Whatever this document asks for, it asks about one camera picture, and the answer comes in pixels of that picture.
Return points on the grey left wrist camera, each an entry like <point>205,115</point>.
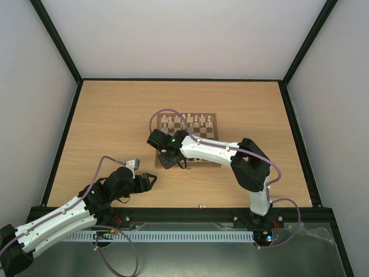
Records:
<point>133,165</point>

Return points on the clear plastic sheet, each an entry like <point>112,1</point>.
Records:
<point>320,231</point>

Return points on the white slotted cable duct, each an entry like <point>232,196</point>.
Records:
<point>164,236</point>

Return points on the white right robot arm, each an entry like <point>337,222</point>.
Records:
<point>247,162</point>

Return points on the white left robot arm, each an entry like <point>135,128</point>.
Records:
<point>92,206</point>

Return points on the wooden chess board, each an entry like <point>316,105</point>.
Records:
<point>202,132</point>

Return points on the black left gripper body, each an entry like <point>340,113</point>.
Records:
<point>135,188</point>

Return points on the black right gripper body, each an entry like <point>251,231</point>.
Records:
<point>166,159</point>

